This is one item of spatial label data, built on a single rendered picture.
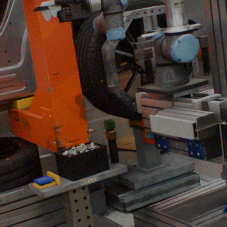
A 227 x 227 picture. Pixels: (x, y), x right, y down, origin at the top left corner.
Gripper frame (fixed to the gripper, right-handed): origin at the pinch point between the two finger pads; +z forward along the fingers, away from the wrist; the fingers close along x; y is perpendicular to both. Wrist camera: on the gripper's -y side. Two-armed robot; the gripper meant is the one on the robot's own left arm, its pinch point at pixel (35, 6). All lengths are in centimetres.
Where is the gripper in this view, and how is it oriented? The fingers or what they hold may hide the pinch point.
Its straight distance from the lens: 238.7
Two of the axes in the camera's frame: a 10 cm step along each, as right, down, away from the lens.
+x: -3.0, -0.3, 9.5
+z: -9.4, 2.1, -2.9
